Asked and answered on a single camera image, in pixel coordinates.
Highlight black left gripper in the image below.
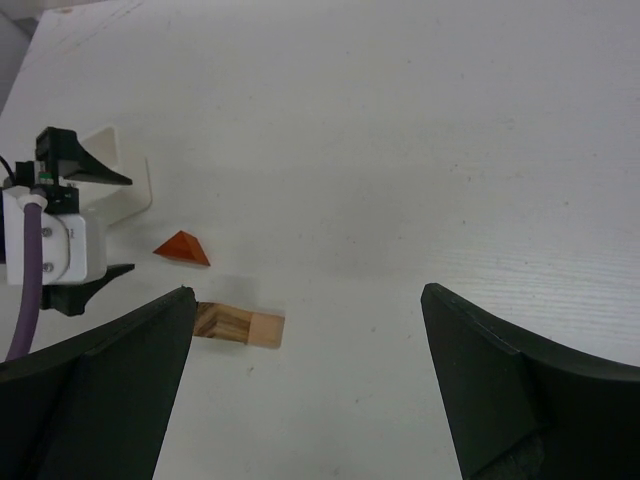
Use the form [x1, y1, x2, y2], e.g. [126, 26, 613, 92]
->
[13, 127, 135, 316]

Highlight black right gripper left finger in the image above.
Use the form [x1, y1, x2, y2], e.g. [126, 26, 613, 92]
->
[1, 287, 197, 479]

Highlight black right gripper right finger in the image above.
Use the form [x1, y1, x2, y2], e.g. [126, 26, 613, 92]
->
[421, 283, 639, 479]

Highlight white plastic tray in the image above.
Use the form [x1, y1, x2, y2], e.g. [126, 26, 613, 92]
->
[73, 125, 152, 227]

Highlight orange triangular wood block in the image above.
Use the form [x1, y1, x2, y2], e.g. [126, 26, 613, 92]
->
[153, 230, 210, 267]

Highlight dark striped wood block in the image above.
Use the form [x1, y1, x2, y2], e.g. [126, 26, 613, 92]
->
[193, 302, 254, 344]

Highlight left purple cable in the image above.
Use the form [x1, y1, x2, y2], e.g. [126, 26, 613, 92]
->
[3, 187, 46, 362]

